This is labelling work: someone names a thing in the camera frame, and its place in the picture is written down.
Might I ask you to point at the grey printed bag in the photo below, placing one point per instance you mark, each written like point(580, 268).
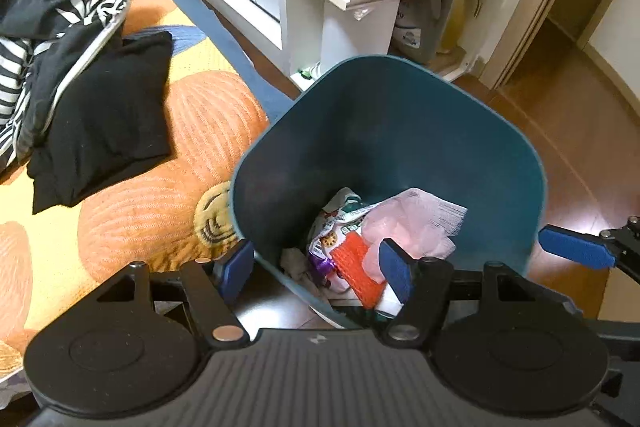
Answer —
point(420, 32)

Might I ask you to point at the orange floral bedspread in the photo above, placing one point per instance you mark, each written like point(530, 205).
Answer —
point(150, 207)

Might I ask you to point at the black folded garment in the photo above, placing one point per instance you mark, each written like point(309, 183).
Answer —
point(110, 117)

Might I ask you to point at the red mesh net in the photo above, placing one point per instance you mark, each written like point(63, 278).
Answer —
point(355, 267)

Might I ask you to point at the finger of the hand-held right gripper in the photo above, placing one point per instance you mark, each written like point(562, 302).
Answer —
point(575, 244)

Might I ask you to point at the teal deer print bin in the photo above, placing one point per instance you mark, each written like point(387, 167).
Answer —
point(380, 132)

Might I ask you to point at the white round stool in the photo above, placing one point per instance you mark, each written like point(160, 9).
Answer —
point(320, 309)

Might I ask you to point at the cookie print snack packet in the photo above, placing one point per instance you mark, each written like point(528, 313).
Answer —
point(340, 217)

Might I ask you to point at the white corner shelf unit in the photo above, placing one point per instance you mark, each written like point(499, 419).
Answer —
point(350, 32)

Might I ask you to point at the pink plastic bag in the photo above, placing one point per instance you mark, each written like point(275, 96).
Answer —
point(410, 217)

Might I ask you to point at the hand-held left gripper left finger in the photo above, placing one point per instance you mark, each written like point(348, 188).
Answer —
point(235, 269)

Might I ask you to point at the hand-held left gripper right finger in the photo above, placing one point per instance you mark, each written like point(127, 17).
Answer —
point(397, 269)

